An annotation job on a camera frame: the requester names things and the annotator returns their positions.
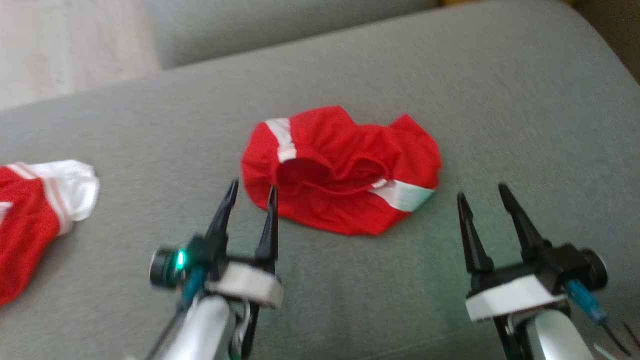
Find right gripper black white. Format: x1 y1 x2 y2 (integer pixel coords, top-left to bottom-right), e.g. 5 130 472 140
456 182 587 322

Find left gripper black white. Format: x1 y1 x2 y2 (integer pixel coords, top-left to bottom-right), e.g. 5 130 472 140
187 179 284 309

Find red shorts with white stripes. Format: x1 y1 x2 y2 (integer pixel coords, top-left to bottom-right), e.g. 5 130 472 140
240 105 442 237

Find red and white basketball jersey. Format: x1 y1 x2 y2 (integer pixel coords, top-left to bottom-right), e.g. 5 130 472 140
0 160 101 307

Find grey fabric sofa seat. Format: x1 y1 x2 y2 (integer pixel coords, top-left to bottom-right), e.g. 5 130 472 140
0 0 640 360

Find grey sofa cushion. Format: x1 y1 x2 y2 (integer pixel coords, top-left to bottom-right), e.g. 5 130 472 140
145 0 442 70

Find left gripper teal cable plug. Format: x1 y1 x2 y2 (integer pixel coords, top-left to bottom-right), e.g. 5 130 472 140
180 266 207 310

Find gripper teal cable plug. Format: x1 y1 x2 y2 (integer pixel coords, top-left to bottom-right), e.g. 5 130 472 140
565 279 633 357
180 266 207 310

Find right gripper teal cable plug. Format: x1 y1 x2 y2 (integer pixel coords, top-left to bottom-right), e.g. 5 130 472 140
565 279 633 357

